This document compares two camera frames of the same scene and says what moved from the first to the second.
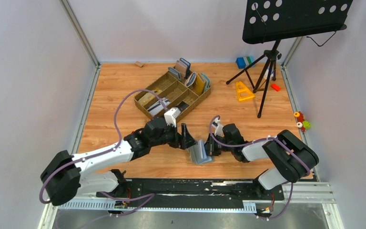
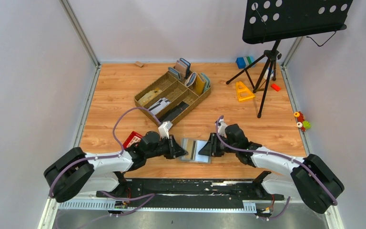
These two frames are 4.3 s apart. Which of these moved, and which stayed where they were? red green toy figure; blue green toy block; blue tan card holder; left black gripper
Moved: left black gripper
Stayed: blue green toy block; red green toy figure; blue tan card holder
